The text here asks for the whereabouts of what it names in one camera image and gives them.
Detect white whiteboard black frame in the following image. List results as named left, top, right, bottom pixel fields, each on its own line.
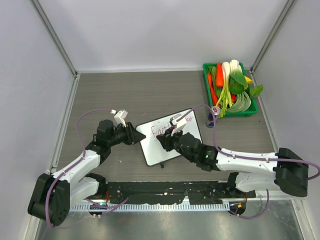
left=136, top=108, right=202, bottom=166

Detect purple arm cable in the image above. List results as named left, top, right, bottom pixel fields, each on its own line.
left=44, top=108, right=128, bottom=229
left=178, top=103, right=320, bottom=220

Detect small orange carrot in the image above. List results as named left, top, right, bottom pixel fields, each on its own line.
left=206, top=73, right=218, bottom=106

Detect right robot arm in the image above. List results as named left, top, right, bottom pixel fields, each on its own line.
left=156, top=131, right=309, bottom=198

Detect green celery stalks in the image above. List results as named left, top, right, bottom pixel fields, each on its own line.
left=216, top=83, right=233, bottom=118

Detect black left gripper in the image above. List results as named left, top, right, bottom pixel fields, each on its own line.
left=107, top=121, right=145, bottom=147

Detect blue silver drink can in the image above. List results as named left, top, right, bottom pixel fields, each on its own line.
left=206, top=106, right=221, bottom=128

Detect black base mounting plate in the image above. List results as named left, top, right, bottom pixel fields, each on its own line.
left=107, top=181, right=256, bottom=205

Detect yellow pepper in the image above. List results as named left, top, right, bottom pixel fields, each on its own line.
left=244, top=76, right=253, bottom=90

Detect red chili pepper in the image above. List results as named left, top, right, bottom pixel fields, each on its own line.
left=230, top=93, right=237, bottom=103

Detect green plastic vegetable bin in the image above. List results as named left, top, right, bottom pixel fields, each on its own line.
left=202, top=63, right=258, bottom=118

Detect green leaf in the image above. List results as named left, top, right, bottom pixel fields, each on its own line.
left=249, top=84, right=264, bottom=99

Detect large orange carrot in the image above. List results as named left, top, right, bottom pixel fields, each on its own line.
left=215, top=62, right=224, bottom=88

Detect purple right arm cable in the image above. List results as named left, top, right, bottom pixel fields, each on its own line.
left=178, top=103, right=320, bottom=220

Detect white slotted cable duct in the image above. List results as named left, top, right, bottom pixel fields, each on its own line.
left=70, top=201, right=230, bottom=213

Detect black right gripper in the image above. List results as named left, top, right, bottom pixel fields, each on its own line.
left=157, top=126, right=196, bottom=163

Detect pale green bok choy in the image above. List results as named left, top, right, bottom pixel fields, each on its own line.
left=227, top=91, right=252, bottom=113

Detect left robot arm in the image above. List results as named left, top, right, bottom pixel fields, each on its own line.
left=27, top=120, right=146, bottom=227

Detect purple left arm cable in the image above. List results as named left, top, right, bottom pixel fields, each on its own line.
left=44, top=108, right=128, bottom=229

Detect white green bok choy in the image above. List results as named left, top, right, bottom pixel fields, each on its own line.
left=221, top=59, right=248, bottom=95

